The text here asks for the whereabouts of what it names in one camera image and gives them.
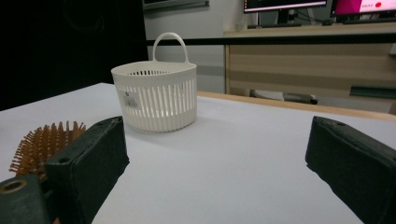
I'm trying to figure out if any grey wall-mounted rail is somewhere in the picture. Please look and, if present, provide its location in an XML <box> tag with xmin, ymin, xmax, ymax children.
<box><xmin>142</xmin><ymin>0</ymin><xmax>210</xmax><ymax>12</ymax></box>

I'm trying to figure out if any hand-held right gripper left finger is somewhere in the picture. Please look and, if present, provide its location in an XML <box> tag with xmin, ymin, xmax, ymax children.
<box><xmin>44</xmin><ymin>116</ymin><xmax>131</xmax><ymax>224</ymax></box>

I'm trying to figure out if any wooden bristle hairbrush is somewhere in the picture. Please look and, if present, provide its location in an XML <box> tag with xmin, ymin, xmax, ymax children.
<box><xmin>8</xmin><ymin>120</ymin><xmax>88</xmax><ymax>179</ymax></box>

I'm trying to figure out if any computer monitor with pink screen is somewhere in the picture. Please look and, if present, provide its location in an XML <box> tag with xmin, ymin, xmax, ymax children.
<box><xmin>331</xmin><ymin>0</ymin><xmax>396</xmax><ymax>18</ymax></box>

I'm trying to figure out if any black keyboard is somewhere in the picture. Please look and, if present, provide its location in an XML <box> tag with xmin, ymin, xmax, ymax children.
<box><xmin>247</xmin><ymin>21</ymin><xmax>304</xmax><ymax>30</ymax></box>

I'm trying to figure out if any office chair base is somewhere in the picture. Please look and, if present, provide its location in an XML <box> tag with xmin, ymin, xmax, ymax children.
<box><xmin>249</xmin><ymin>89</ymin><xmax>318</xmax><ymax>105</ymax></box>

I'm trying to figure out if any computer monitor with white strip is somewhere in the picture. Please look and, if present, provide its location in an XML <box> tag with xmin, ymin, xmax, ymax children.
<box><xmin>243</xmin><ymin>0</ymin><xmax>329</xmax><ymax>14</ymax></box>

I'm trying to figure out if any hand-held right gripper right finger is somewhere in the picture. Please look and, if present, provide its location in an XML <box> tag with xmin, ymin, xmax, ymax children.
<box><xmin>304</xmin><ymin>115</ymin><xmax>396</xmax><ymax>224</ymax></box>

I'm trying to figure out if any light wooden desk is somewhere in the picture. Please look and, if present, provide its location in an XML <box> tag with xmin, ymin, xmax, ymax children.
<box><xmin>223</xmin><ymin>21</ymin><xmax>396</xmax><ymax>115</ymax></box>

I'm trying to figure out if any white slotted plastic basket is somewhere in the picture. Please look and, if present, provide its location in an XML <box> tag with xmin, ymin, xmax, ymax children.
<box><xmin>110</xmin><ymin>32</ymin><xmax>198</xmax><ymax>134</ymax></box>

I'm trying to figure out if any dark green tray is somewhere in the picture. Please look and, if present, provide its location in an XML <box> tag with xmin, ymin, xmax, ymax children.
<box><xmin>348</xmin><ymin>85</ymin><xmax>396</xmax><ymax>100</ymax></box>

